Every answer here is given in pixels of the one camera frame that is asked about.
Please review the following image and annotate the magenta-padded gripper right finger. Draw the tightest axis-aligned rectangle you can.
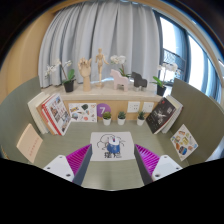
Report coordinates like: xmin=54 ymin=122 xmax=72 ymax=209
xmin=134 ymin=143 xmax=183 ymax=186

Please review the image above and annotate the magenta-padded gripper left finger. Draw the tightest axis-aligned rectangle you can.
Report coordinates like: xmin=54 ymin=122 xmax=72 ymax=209
xmin=43 ymin=143 xmax=93 ymax=187

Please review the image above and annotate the blue and white computer mouse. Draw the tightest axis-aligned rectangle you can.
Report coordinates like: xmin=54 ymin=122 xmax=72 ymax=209
xmin=106 ymin=138 xmax=121 ymax=155

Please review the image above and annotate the white printed mouse pad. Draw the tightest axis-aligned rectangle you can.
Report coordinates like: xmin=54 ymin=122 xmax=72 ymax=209
xmin=89 ymin=131 xmax=136 ymax=162

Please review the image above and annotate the colourful illustrated card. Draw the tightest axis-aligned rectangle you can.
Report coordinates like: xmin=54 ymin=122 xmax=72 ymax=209
xmin=170 ymin=123 xmax=199 ymax=162

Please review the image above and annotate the beige booklet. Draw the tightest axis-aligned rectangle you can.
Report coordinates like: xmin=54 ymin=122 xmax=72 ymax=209
xmin=16 ymin=123 xmax=44 ymax=164

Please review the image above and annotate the small succulent in white pot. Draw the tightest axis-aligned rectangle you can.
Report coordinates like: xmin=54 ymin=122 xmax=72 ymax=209
xmin=117 ymin=110 xmax=127 ymax=126
xmin=136 ymin=110 xmax=147 ymax=127
xmin=102 ymin=111 xmax=113 ymax=127

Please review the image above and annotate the black-cover book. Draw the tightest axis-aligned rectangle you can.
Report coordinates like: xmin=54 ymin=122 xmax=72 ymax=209
xmin=145 ymin=97 xmax=177 ymax=135

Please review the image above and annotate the photo-cover magazine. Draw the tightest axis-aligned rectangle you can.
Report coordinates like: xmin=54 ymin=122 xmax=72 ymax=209
xmin=41 ymin=93 xmax=72 ymax=137

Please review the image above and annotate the white sticker sheet card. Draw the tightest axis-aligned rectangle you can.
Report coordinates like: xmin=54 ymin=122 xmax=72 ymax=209
xmin=68 ymin=102 xmax=98 ymax=123

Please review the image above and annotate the thick white book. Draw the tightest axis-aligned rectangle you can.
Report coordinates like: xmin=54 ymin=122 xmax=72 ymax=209
xmin=27 ymin=91 xmax=51 ymax=135

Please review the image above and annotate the green desk partition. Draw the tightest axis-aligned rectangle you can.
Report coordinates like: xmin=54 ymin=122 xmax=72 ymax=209
xmin=0 ymin=76 xmax=43 ymax=158
xmin=169 ymin=78 xmax=224 ymax=161

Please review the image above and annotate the purple round number sign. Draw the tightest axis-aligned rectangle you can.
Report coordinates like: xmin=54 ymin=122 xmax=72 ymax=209
xmin=96 ymin=102 xmax=112 ymax=118

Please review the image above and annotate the wooden desk back ledge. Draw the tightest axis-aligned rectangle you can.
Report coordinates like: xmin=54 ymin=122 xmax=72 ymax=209
xmin=40 ymin=81 xmax=173 ymax=123

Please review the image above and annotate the black horse figure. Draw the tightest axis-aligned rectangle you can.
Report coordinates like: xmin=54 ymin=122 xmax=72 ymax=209
xmin=130 ymin=71 xmax=148 ymax=92

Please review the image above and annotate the pink horse figure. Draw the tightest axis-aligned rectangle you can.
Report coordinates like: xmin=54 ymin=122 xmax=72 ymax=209
xmin=109 ymin=68 xmax=131 ymax=92

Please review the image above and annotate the wooden hand model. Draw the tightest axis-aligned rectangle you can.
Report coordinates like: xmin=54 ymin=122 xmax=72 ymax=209
xmin=77 ymin=57 xmax=93 ymax=92

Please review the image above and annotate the window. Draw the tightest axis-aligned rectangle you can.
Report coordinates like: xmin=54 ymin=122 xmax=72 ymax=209
xmin=153 ymin=9 xmax=224 ymax=104

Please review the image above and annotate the grey curtain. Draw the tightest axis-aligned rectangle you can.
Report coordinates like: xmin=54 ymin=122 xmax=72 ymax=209
xmin=38 ymin=1 xmax=162 ymax=89

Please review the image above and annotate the white wall socket plate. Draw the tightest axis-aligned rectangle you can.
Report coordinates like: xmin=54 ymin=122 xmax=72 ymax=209
xmin=142 ymin=101 xmax=155 ymax=114
xmin=127 ymin=100 xmax=141 ymax=114

